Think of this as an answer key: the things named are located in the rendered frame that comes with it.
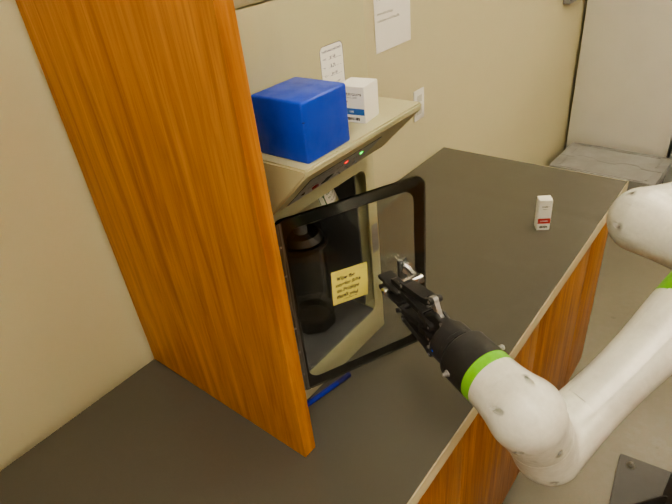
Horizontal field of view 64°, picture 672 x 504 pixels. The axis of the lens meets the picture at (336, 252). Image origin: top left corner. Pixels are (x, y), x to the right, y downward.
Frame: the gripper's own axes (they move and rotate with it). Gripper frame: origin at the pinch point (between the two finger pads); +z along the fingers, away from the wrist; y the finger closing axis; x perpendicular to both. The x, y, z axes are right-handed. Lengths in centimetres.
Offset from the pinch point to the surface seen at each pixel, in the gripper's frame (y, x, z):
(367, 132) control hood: 31.0, 2.6, 1.7
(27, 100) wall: 38, 50, 39
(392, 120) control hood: 30.7, -3.7, 4.4
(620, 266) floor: -120, -192, 83
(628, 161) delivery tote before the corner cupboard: -88, -244, 128
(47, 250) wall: 10, 57, 36
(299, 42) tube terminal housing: 44.3, 8.4, 11.3
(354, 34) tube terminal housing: 42.5, -4.4, 17.3
